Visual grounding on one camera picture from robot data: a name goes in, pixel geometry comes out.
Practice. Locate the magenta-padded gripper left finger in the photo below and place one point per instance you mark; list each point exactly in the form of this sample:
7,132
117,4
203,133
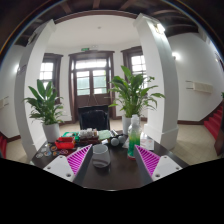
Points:
60,166

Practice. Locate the glowing wall lamp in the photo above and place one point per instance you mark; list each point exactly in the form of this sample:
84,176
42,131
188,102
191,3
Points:
175,56
160,28
16,69

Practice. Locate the red carpeted stairs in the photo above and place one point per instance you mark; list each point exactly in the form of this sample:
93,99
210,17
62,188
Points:
215,121
3,146

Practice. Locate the flat round red coaster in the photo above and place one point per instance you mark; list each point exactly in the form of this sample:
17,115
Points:
130,158

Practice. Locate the dark framed window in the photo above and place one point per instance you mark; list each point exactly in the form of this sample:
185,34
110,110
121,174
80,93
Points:
138,63
46,71

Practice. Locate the green exit sign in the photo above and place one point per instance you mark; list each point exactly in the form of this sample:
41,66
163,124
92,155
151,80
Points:
85,49

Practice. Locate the clear bottle with green drink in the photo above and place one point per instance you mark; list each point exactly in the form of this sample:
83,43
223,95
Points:
133,133

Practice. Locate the white mug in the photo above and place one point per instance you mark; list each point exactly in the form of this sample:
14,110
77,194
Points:
101,153

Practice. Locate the grey ball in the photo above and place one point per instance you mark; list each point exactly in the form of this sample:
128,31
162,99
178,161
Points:
122,139
114,141

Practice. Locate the white printed booklet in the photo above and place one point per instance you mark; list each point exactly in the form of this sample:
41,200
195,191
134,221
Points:
147,143

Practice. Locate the green cloth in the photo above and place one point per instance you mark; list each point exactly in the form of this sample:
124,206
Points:
104,134

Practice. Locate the dark tray with tea cups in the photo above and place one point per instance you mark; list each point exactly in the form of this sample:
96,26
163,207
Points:
88,133

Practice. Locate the green plant in white pot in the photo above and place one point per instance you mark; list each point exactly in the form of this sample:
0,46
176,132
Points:
51,133
133,93

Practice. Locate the red plastic box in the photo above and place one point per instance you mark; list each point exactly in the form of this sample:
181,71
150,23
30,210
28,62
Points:
65,143

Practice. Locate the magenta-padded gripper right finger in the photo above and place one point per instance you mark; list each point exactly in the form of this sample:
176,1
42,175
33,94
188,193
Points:
165,166

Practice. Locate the small round patterned coaster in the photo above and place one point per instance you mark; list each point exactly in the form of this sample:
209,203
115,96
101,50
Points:
53,148
64,152
55,153

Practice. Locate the dark wooden glazed door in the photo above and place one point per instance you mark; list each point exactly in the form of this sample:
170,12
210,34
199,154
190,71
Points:
75,100

